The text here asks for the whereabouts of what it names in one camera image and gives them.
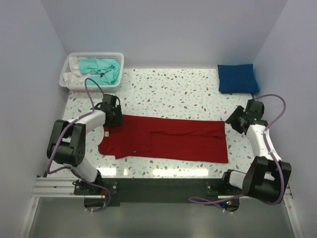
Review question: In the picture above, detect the folded blue t shirt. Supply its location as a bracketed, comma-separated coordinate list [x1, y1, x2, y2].
[217, 64, 261, 94]

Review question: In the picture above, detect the white t shirt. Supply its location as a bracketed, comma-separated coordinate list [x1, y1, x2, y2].
[63, 57, 90, 85]

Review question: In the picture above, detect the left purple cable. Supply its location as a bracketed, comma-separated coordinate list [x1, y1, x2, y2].
[46, 78, 112, 214]

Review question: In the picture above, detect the white plastic laundry basket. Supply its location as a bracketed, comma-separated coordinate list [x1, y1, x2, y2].
[59, 52, 124, 92]

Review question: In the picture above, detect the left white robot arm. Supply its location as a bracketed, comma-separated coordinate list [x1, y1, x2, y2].
[47, 94, 123, 186]

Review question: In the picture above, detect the teal t shirt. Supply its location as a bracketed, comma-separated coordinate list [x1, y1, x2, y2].
[79, 58, 120, 86]

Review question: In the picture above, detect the red t shirt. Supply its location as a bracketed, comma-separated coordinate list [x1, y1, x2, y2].
[98, 115, 228, 164]

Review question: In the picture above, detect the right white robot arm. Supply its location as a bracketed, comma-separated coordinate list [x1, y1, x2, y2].
[221, 99, 292, 205]

